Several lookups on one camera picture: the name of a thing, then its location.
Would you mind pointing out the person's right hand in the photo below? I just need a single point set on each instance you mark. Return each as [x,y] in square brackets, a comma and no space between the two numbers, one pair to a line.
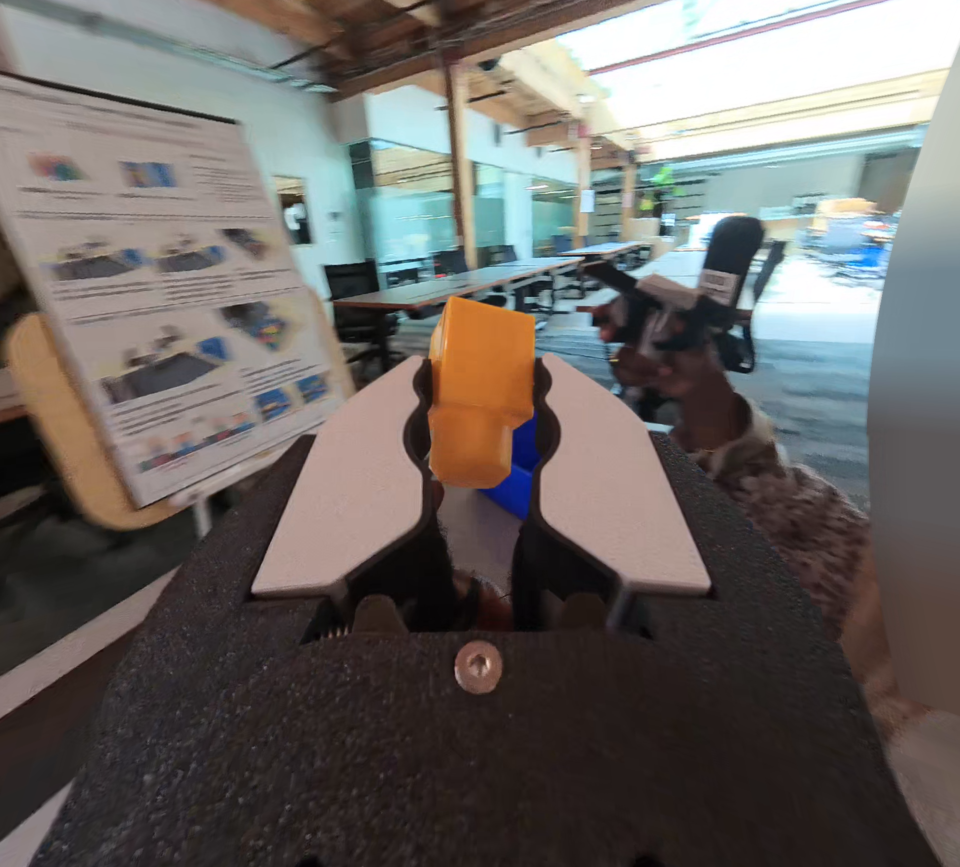
[697,398]

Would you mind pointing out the illustrated instruction poster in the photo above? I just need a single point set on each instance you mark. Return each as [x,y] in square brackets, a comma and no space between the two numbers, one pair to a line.
[165,282]

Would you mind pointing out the white paper notice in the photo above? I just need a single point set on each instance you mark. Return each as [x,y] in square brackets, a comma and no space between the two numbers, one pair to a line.
[586,201]

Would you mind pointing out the green plant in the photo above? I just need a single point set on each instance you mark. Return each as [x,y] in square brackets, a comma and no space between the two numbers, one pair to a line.
[661,188]

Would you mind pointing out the plywood poster stand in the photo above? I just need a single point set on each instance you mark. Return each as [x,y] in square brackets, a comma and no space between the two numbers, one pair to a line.
[52,417]

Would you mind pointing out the yellow single-stud mega block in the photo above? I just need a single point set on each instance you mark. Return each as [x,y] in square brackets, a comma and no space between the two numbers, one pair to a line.
[480,372]

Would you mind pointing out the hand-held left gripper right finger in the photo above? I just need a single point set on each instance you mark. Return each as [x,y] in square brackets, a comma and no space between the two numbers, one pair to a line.
[619,492]

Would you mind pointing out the person's right forearm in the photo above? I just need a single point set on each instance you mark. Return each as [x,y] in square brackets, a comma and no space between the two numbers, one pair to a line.
[810,529]

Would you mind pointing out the large white curved surface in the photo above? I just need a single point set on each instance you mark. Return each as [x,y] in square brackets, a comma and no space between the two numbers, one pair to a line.
[919,357]

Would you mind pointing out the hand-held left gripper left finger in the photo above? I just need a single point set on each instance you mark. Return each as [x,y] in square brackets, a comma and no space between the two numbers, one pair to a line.
[352,484]

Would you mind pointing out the black office chair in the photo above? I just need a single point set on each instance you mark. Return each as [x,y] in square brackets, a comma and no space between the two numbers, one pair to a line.
[356,304]

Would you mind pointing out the blue plastic storage bin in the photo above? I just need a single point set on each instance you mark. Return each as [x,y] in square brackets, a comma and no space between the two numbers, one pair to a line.
[517,484]

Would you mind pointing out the wooden post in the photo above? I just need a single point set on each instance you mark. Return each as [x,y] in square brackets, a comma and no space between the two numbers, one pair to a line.
[461,169]

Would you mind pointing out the long wooden desk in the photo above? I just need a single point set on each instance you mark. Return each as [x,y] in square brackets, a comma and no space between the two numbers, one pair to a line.
[465,282]

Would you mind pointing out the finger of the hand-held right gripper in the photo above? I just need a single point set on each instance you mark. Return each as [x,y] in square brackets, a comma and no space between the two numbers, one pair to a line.
[667,289]

